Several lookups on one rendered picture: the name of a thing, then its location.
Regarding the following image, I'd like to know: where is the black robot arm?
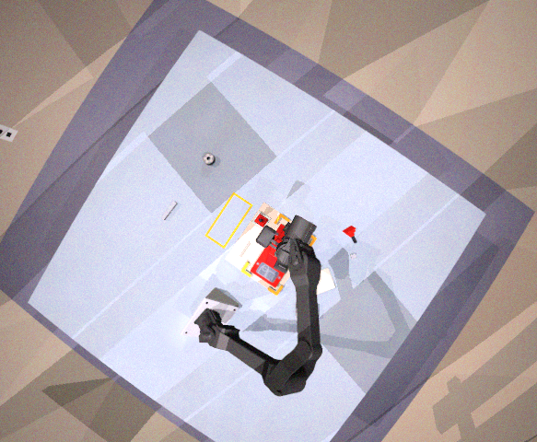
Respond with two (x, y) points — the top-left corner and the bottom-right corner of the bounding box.
(194, 215), (322, 396)

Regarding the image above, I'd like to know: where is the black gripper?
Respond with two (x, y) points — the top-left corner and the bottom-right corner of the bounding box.
(256, 226), (287, 250)

